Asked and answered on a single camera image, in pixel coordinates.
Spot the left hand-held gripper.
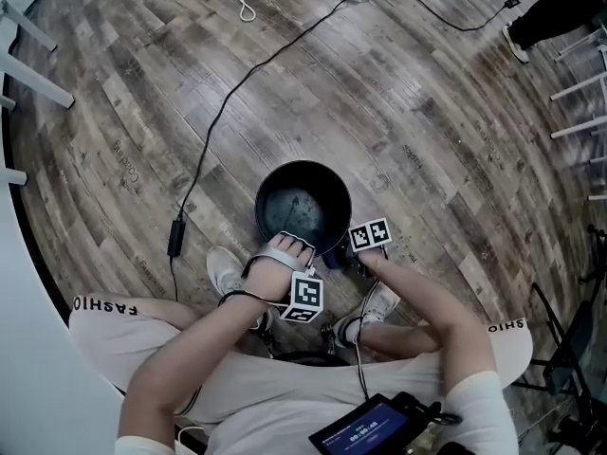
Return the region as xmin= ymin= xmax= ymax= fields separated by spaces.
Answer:
xmin=241 ymin=230 xmax=325 ymax=324

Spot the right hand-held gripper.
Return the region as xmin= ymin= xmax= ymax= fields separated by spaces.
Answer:
xmin=348 ymin=216 xmax=394 ymax=279

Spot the dark blue cloth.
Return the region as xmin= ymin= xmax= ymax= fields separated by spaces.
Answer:
xmin=324 ymin=246 xmax=355 ymax=269

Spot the black round bucket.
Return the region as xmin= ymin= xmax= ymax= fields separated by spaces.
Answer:
xmin=254 ymin=159 xmax=353 ymax=257

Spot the person's right forearm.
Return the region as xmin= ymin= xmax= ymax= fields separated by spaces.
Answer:
xmin=359 ymin=248 xmax=499 ymax=388

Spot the person's left forearm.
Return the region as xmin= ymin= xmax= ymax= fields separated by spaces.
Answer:
xmin=118 ymin=294 xmax=288 ymax=445

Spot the person's left hand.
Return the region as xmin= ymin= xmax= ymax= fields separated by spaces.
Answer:
xmin=242 ymin=233 xmax=317 ymax=308

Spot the person's right white sock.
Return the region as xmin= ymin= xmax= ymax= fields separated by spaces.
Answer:
xmin=334 ymin=318 xmax=364 ymax=348

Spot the black stool with chrome base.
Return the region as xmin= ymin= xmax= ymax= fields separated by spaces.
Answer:
xmin=258 ymin=322 xmax=355 ymax=368

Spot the person's right white shoe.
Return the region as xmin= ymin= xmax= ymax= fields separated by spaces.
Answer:
xmin=353 ymin=282 xmax=402 ymax=324

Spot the person's right leg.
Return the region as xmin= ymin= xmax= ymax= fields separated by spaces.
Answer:
xmin=359 ymin=322 xmax=442 ymax=355

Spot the black power adapter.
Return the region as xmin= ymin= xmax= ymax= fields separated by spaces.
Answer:
xmin=167 ymin=220 xmax=187 ymax=258

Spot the black screen device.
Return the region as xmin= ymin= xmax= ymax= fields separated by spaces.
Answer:
xmin=307 ymin=391 xmax=464 ymax=455

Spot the person's white shirt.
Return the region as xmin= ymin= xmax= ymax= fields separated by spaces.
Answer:
xmin=113 ymin=353 xmax=521 ymax=455

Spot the black stand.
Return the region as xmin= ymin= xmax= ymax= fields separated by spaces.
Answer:
xmin=578 ymin=224 xmax=607 ymax=286

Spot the black folding chair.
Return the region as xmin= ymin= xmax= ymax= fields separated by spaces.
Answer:
xmin=511 ymin=282 xmax=607 ymax=426

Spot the white table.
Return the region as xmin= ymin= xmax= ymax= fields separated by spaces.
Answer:
xmin=0 ymin=0 xmax=76 ymax=187

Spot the left hand-held gripper cable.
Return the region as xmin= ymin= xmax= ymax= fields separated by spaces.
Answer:
xmin=216 ymin=290 xmax=290 ymax=308

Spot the hand-held gripper cable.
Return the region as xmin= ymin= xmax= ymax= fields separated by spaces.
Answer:
xmin=216 ymin=290 xmax=290 ymax=308
xmin=355 ymin=291 xmax=380 ymax=400

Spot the right hand-held gripper cable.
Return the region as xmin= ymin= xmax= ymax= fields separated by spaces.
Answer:
xmin=355 ymin=291 xmax=380 ymax=400

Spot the black power cable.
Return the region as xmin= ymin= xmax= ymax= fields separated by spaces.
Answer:
xmin=350 ymin=0 xmax=544 ymax=32
xmin=177 ymin=0 xmax=355 ymax=225

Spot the white table frame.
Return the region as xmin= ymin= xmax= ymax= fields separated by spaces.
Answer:
xmin=549 ymin=28 xmax=607 ymax=203

